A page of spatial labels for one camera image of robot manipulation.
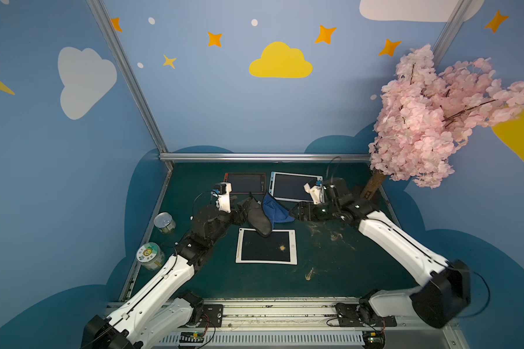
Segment blue wiping cloth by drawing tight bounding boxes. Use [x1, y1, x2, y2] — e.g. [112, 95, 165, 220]
[242, 192, 295, 238]

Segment white blue drawing tablet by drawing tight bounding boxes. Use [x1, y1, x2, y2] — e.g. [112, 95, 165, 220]
[269, 172, 323, 202]

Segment red frame drawing tablet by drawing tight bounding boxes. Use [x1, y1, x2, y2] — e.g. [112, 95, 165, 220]
[224, 172, 266, 195]

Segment white frame drawing tablet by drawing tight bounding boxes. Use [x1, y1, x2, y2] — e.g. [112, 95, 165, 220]
[235, 228, 298, 266]

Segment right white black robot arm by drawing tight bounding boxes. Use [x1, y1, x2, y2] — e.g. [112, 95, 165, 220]
[290, 178, 475, 329]

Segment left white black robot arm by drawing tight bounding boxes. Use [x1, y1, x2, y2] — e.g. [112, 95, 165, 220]
[81, 201, 248, 348]

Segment dark square tree base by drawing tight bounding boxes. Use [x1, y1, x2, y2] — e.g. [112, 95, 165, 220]
[360, 186, 381, 205]

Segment silver tin can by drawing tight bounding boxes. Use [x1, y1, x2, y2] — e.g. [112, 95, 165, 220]
[154, 212, 176, 234]

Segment left small circuit board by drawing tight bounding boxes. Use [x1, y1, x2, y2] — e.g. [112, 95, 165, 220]
[177, 332, 204, 348]

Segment small circuit board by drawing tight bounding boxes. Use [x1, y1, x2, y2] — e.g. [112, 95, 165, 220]
[362, 332, 386, 349]
[177, 332, 204, 348]

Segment right small circuit board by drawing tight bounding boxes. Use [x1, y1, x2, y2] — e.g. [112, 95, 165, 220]
[362, 332, 386, 349]

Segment pink cherry blossom tree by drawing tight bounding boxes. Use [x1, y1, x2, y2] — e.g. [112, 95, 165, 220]
[367, 45, 524, 188]

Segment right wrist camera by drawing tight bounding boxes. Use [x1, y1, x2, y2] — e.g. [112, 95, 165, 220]
[304, 179, 325, 205]

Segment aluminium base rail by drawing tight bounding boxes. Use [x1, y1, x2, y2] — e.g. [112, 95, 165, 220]
[89, 297, 468, 349]

